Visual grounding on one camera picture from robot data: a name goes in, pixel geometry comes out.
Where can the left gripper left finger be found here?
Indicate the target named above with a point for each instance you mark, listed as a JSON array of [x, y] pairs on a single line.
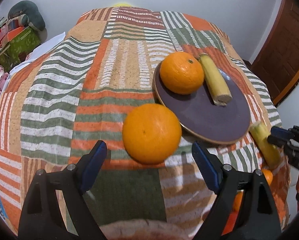
[[41, 217]]

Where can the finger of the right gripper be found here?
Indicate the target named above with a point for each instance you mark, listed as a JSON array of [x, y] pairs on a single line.
[[279, 136]]

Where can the yellow sugarcane piece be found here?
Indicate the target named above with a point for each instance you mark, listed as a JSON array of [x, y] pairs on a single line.
[[271, 154], [216, 84]]

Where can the small mandarin orange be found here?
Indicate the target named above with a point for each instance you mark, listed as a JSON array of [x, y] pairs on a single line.
[[268, 175]]

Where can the large orange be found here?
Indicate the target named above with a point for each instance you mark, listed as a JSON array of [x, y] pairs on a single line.
[[151, 133]]

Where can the yellow sugarcane piece on plate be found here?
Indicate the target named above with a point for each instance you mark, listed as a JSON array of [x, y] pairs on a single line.
[[216, 84]]

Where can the dark purple plate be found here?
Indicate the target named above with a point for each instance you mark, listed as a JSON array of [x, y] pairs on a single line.
[[197, 114]]

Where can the brown wooden door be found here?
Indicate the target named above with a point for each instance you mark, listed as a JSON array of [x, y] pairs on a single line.
[[277, 64]]

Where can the striped patchwork bedspread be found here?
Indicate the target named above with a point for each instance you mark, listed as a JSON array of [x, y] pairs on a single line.
[[56, 108]]

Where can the orange with stem on plate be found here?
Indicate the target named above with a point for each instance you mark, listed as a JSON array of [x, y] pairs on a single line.
[[181, 73]]

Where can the white sheet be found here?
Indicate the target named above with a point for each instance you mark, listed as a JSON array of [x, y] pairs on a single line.
[[38, 52]]

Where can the green patterned box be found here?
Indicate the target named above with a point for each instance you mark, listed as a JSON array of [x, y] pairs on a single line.
[[17, 49]]

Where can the red box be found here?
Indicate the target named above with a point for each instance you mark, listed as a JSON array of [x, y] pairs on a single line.
[[6, 35]]

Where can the grey neck pillow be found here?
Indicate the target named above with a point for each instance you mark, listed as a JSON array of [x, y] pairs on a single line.
[[27, 13]]

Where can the yellow pillow behind bed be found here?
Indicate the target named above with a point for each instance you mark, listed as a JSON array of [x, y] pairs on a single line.
[[122, 5]]

